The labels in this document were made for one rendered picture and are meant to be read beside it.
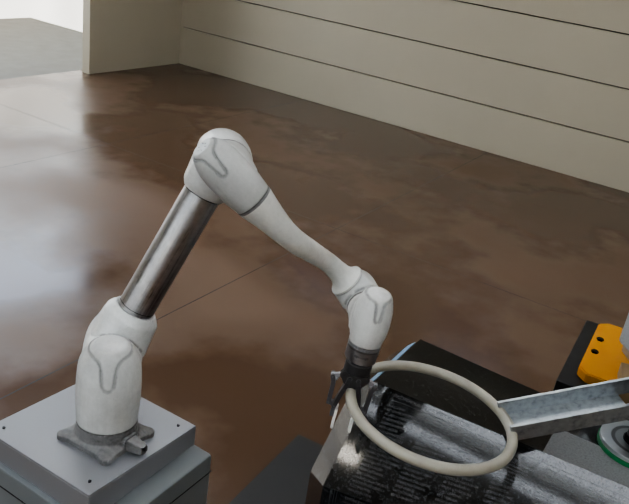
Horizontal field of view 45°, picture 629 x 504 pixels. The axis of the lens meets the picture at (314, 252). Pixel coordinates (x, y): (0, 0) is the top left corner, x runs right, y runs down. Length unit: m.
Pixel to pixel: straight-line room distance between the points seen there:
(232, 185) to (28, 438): 0.84
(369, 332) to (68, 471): 0.82
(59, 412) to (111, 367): 0.32
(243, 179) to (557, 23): 6.78
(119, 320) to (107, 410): 0.25
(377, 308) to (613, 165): 6.54
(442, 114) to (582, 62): 1.61
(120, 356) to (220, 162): 0.54
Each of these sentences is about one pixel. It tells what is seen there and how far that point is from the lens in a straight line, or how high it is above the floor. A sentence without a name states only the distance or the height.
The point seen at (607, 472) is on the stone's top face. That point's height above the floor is 0.87.
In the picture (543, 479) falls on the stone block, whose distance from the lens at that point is 2.32.
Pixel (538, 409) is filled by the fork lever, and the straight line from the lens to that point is 2.33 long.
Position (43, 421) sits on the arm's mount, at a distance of 2.16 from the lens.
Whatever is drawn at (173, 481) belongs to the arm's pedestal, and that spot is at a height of 0.80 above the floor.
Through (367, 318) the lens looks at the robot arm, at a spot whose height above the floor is 1.24.
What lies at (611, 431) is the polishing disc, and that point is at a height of 0.89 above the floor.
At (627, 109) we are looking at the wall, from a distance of 8.25.
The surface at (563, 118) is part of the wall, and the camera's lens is 8.39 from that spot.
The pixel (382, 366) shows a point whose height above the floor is 0.98.
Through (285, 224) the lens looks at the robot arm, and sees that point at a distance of 1.84.
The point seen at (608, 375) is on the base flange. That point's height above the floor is 0.78.
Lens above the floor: 2.18
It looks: 24 degrees down
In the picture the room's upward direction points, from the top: 9 degrees clockwise
